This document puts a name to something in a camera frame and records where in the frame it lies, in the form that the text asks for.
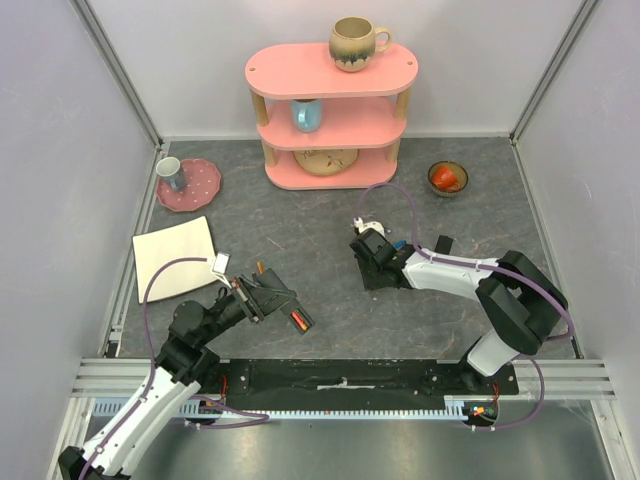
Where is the black battery cover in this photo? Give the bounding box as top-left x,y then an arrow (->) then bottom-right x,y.
434,235 -> 454,255

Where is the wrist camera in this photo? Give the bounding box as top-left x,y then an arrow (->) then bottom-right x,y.
353,217 -> 386,238
210,252 -> 231,288

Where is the grey white mug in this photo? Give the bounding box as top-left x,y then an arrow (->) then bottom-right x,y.
155,157 -> 187,192

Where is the brown patterned bowl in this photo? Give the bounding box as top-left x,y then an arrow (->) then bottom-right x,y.
427,161 -> 469,198

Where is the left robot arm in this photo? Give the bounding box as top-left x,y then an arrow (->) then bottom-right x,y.
58,269 -> 300,479

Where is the light blue mug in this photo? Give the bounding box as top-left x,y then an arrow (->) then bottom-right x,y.
290,99 -> 322,133

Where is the red orange battery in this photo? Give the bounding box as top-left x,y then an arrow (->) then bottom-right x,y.
291,311 -> 308,331

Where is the beige ceramic mug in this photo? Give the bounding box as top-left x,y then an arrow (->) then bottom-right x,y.
329,17 -> 393,73

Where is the pink three-tier shelf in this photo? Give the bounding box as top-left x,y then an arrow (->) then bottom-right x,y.
245,43 -> 419,190

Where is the white cable duct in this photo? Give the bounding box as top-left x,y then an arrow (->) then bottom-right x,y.
92,393 -> 534,420

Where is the orange cup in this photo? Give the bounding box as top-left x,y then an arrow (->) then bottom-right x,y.
431,165 -> 461,192

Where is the beige floral plate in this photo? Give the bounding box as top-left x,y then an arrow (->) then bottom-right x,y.
293,149 -> 359,176

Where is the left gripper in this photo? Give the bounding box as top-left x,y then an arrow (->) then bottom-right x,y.
198,273 -> 296,344

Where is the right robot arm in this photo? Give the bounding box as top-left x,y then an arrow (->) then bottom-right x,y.
350,228 -> 569,394

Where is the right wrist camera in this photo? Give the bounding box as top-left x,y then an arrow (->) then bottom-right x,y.
353,217 -> 386,238

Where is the cream square plate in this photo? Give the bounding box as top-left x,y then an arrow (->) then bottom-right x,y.
132,216 -> 216,304

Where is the black remote control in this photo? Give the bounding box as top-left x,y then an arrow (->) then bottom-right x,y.
253,269 -> 314,335

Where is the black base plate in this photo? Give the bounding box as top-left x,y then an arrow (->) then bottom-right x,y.
200,359 -> 519,410

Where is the pink dotted plate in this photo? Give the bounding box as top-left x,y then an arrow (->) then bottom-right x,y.
156,158 -> 222,213

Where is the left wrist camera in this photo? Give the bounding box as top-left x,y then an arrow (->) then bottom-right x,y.
210,252 -> 231,288

